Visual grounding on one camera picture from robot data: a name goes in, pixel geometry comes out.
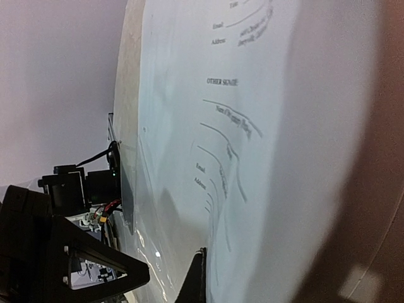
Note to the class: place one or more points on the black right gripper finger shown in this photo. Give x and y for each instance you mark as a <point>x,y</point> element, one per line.
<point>193,289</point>

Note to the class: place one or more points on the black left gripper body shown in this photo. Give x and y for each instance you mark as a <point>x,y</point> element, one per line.
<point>35,260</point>

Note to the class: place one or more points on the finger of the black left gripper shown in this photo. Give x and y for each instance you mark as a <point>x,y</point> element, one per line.
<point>69,242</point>

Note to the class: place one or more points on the pink paper folder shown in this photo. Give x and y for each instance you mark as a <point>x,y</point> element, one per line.
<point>338,177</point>

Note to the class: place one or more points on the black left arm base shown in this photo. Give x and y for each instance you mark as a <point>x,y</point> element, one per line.
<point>73,190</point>

